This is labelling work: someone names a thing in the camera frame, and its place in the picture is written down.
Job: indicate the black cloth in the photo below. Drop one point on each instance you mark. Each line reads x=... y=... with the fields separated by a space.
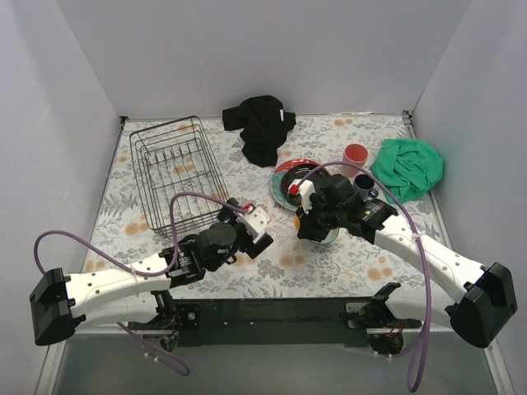
x=264 y=127

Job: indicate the large white plate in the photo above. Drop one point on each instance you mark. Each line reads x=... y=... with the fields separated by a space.
x=278 y=173

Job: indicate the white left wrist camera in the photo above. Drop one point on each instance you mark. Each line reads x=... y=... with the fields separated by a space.
x=255 y=220

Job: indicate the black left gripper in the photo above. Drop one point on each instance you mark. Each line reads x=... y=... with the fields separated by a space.
x=255 y=246

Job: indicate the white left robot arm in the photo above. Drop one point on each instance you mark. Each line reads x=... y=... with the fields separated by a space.
x=107 y=292

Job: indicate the floral table mat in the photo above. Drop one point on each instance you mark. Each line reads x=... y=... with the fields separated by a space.
x=290 y=267

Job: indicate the white green patterned bowl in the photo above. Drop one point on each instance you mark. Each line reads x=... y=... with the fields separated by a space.
x=330 y=238

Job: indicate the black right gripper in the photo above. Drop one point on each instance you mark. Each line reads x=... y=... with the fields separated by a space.
x=310 y=230

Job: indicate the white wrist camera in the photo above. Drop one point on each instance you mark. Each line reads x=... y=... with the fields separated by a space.
x=299 y=194
x=255 y=220

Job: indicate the pink cup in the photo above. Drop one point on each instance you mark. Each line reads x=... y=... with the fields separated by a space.
x=355 y=154

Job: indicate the yellow bowl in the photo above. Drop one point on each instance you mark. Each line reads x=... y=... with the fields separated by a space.
x=297 y=222

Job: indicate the green cloth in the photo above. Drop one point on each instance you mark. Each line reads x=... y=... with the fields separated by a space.
x=408 y=168

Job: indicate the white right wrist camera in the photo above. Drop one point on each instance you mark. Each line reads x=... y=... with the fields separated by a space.
x=299 y=194

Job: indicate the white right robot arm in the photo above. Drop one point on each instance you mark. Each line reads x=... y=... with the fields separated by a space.
x=481 y=300

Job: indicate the black base frame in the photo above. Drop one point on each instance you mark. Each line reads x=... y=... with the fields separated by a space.
x=242 y=322

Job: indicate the black wire dish rack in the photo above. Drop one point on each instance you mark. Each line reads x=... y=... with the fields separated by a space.
x=173 y=162

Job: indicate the dark blue mug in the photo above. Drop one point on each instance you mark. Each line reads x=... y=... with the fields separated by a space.
x=364 y=186

